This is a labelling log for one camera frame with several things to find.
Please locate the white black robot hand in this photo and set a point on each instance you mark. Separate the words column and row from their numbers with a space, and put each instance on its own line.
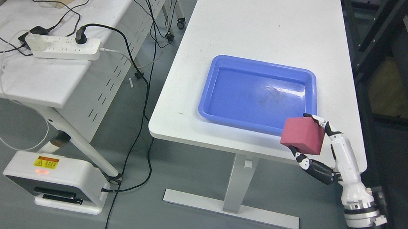
column 346, row 170

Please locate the white standing desk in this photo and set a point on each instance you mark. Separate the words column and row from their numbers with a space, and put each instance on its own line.
column 308, row 34

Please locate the white power strip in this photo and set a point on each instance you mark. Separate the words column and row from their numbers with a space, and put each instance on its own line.
column 54, row 47

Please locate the white perforated side table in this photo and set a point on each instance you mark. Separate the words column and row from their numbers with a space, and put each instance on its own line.
column 74, row 95

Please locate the white floor device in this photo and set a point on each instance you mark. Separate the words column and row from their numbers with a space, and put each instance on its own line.
column 59, row 182

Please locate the pink foam block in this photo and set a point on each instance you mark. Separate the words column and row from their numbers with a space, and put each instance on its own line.
column 303, row 133

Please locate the blue plastic tray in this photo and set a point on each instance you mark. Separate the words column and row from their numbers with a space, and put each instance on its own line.
column 255, row 95

